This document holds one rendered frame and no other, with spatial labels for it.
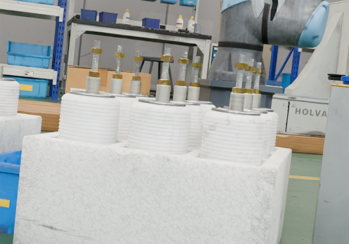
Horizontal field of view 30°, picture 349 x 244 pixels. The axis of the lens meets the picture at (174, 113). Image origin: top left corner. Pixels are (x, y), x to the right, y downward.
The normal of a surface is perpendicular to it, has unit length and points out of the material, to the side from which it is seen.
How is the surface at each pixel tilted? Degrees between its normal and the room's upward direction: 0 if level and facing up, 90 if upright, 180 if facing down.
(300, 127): 90
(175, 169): 90
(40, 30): 90
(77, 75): 90
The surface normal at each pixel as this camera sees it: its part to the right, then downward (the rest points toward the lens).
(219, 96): -0.52, -0.01
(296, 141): 0.23, 0.07
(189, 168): -0.23, 0.03
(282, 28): -0.34, 0.36
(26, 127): 0.97, 0.12
